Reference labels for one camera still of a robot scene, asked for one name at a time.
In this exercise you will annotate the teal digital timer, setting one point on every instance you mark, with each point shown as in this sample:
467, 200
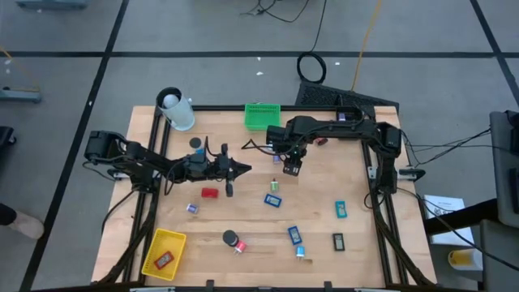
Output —
341, 209

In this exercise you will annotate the grey cabinet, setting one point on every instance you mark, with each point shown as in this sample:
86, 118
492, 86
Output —
504, 162

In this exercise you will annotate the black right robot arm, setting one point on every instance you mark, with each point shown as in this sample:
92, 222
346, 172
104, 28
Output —
344, 127

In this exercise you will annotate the green plastic basket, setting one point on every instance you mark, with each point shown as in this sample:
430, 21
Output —
262, 117

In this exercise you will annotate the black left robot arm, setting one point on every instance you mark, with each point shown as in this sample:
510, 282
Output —
138, 156

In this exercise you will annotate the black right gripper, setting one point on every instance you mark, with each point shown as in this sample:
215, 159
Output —
284, 140

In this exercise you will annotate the white paper sheet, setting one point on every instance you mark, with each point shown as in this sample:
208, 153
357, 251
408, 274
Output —
446, 211

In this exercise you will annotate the grey floor base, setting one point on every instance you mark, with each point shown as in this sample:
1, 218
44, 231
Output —
20, 95

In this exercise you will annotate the blue digital timer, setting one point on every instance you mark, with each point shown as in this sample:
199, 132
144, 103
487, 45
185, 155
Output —
294, 235
273, 200

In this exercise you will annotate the solid red rectangular box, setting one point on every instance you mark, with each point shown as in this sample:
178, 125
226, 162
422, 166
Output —
210, 192

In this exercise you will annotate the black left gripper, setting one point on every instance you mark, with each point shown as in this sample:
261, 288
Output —
211, 170

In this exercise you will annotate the person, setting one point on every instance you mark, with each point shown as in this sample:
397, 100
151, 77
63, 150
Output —
24, 223

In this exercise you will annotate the silver aluminium bar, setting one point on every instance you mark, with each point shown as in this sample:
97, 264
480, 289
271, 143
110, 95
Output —
371, 290
152, 289

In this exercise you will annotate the pink usb wall charger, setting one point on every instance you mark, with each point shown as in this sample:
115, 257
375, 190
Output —
241, 247

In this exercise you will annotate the green usb wall charger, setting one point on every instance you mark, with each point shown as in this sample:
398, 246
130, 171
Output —
274, 186

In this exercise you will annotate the black digital timer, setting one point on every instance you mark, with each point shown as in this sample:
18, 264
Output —
338, 241

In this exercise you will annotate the black plastic basket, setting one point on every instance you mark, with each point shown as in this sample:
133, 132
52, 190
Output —
352, 114

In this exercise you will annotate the red sand hourglass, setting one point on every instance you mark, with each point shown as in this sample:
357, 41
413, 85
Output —
321, 141

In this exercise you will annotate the light blue usb charger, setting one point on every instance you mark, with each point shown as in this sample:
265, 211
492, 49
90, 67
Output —
300, 252

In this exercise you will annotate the black floor mat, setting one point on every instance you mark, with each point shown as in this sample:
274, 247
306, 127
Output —
348, 99

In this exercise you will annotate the yellow plastic basket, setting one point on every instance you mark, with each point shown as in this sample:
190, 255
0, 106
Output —
174, 243

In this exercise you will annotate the white cylindrical can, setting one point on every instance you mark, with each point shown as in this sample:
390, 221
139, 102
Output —
178, 111

